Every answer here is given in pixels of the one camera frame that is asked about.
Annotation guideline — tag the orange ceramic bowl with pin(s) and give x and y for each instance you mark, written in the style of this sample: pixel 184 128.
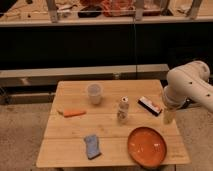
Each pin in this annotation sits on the orange ceramic bowl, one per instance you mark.
pixel 147 147

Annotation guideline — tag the small clear plastic bottle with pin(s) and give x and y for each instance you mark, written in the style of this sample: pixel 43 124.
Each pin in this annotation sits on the small clear plastic bottle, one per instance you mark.
pixel 123 108

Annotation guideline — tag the orange toy carrot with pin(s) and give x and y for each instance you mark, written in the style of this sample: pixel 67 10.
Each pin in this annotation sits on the orange toy carrot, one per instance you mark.
pixel 71 112

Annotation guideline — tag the grey metal bench beam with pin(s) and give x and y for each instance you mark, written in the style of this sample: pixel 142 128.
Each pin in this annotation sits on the grey metal bench beam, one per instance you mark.
pixel 51 76

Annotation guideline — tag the wooden folding table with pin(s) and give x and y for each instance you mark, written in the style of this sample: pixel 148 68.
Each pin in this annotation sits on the wooden folding table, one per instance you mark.
pixel 63 143

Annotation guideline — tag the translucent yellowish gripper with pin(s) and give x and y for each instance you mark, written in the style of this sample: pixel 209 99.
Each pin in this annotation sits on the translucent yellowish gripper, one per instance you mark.
pixel 169 115

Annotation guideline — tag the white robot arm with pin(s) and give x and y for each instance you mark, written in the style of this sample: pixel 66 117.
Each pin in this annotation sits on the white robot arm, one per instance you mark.
pixel 188 81

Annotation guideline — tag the clear plastic cup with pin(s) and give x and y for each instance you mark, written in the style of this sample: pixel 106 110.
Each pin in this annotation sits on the clear plastic cup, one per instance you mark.
pixel 94 92

